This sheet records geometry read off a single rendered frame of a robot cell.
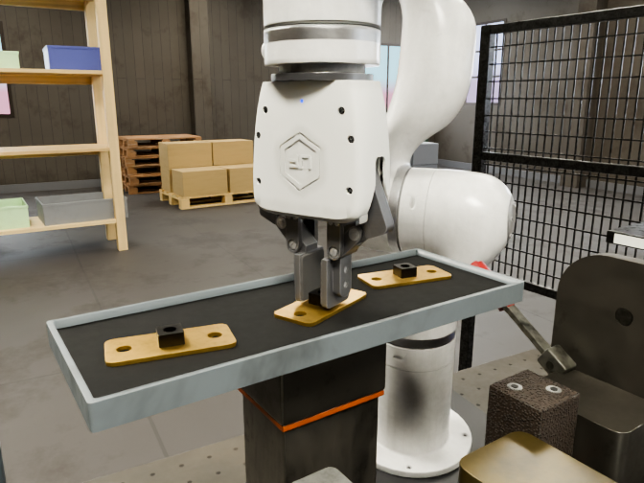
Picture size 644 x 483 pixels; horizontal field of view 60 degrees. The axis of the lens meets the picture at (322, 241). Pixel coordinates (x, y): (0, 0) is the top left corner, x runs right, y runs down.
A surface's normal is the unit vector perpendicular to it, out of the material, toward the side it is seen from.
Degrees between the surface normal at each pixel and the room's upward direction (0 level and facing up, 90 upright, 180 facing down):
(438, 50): 79
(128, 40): 90
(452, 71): 85
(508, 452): 0
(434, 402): 93
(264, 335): 0
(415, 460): 4
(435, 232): 99
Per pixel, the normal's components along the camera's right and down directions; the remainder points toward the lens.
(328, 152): -0.52, 0.21
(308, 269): 0.82, 0.15
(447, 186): -0.25, -0.58
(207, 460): 0.00, -0.97
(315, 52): -0.11, 0.25
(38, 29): 0.48, 0.22
